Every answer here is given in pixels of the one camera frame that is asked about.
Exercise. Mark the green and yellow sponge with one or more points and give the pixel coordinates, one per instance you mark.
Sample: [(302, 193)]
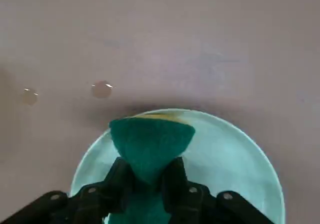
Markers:
[(150, 143)]

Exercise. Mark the small clear water droplet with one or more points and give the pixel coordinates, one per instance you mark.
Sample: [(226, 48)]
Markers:
[(30, 97), (101, 89)]

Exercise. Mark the pale green round plate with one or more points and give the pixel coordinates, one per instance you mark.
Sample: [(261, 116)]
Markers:
[(232, 164)]

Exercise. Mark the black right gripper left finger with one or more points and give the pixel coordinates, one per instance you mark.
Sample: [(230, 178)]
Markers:
[(95, 199)]

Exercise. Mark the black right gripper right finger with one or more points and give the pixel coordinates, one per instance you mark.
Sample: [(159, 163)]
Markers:
[(190, 201)]

